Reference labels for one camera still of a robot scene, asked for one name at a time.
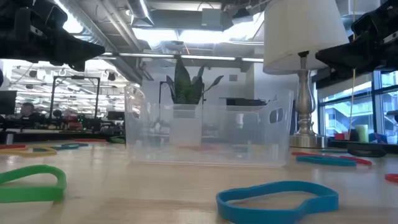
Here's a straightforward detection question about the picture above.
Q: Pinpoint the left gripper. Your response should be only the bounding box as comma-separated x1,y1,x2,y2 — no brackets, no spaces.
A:
0,0,106,72

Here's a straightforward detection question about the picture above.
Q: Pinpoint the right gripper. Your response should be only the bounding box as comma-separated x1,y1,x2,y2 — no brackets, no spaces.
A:
315,0,398,72

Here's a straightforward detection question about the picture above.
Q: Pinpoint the teal long rubber band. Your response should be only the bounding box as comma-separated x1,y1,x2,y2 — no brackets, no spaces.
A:
32,142,90,152

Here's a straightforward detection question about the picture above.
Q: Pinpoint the black wide rubber band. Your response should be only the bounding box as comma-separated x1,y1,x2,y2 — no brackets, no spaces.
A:
346,145,388,158

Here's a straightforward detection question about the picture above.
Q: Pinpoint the red long rubber band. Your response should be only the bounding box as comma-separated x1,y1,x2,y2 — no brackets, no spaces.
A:
291,151,373,167

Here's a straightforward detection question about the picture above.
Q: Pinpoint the yellow wide rubber band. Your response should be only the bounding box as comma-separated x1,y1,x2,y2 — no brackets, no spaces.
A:
0,146,58,158

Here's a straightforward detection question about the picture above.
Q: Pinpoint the teal wide rubber band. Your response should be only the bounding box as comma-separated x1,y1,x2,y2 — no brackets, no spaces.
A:
295,155,358,167

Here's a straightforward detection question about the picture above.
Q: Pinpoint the green wide rubber band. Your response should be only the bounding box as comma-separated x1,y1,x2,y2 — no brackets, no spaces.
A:
0,164,68,203

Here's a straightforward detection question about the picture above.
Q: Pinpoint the clear plastic bin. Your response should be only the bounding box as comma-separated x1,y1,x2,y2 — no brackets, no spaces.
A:
123,83,295,168

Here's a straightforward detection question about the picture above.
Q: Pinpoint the white shade silver lamp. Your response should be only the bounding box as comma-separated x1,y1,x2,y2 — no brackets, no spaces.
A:
262,0,351,149

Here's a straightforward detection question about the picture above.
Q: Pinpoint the person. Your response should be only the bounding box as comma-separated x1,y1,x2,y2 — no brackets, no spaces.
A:
18,101,43,123

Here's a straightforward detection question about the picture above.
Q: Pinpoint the pale green cylinder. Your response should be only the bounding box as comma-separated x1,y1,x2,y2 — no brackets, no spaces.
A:
354,124,369,143

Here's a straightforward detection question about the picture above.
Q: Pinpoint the black computer monitor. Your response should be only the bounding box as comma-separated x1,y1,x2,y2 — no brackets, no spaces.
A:
0,90,18,115

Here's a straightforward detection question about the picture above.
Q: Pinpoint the small blue item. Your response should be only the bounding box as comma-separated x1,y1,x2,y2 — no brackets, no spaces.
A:
369,133,389,144

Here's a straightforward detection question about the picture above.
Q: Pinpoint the snake plant white pot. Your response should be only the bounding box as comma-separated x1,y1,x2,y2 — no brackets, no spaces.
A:
165,57,224,147

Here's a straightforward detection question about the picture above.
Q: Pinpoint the long ceiling light strip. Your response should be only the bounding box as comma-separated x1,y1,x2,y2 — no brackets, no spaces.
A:
99,52,264,63

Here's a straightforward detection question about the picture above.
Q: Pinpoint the gray ceiling box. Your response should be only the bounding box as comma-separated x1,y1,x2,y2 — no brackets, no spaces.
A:
201,8,224,28

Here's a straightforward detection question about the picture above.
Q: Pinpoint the black metal frame rig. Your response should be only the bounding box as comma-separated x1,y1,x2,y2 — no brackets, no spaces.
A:
49,75,101,121

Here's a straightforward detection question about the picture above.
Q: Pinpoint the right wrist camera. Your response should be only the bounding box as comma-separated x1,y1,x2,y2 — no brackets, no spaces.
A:
352,12,376,37

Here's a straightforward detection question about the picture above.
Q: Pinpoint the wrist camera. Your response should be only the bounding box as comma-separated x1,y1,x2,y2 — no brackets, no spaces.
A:
352,12,376,37
46,3,68,32

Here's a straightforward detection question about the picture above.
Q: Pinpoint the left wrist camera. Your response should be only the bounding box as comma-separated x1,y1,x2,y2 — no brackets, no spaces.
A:
46,3,68,32

